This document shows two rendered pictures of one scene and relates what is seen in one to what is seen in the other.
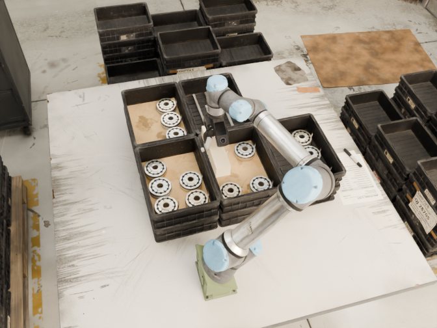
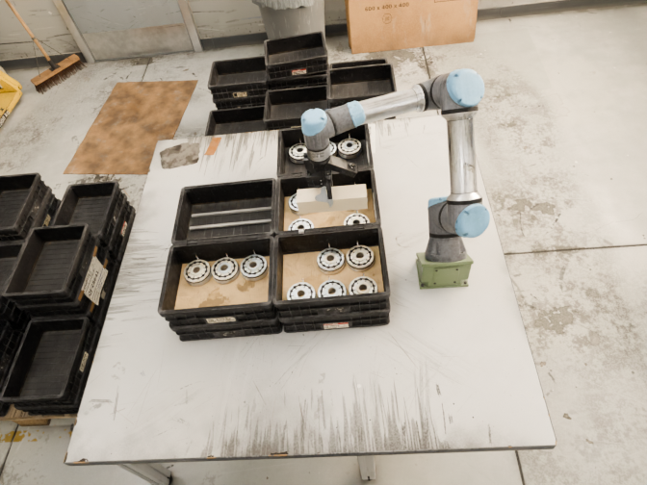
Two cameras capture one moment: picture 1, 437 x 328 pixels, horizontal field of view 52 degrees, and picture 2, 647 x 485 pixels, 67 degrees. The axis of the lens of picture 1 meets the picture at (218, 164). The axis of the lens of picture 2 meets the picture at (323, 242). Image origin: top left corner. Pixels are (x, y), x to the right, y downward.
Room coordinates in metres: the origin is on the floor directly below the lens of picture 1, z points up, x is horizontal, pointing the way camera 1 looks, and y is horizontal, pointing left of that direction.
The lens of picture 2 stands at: (0.79, 1.07, 2.34)
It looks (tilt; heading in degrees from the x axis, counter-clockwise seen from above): 53 degrees down; 296
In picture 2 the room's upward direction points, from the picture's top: 10 degrees counter-clockwise
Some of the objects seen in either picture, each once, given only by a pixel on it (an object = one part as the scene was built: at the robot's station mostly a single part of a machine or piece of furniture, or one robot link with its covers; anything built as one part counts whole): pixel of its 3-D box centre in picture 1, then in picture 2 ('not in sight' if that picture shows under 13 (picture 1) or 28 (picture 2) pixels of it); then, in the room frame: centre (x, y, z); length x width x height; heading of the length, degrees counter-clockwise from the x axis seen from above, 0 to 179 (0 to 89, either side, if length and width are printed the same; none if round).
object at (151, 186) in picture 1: (160, 186); (331, 292); (1.19, 0.26, 0.86); 0.10 x 0.10 x 0.01
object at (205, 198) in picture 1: (196, 198); (359, 256); (1.13, 0.09, 0.86); 0.10 x 0.10 x 0.01
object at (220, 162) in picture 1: (215, 150); (332, 198); (1.24, 0.02, 1.07); 0.24 x 0.06 x 0.06; 18
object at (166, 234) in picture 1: (177, 195); (333, 288); (1.22, 0.19, 0.76); 0.40 x 0.30 x 0.12; 20
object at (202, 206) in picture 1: (175, 175); (329, 265); (1.22, 0.19, 0.92); 0.40 x 0.30 x 0.02; 20
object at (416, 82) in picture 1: (424, 108); (245, 91); (2.41, -1.44, 0.31); 0.40 x 0.30 x 0.34; 18
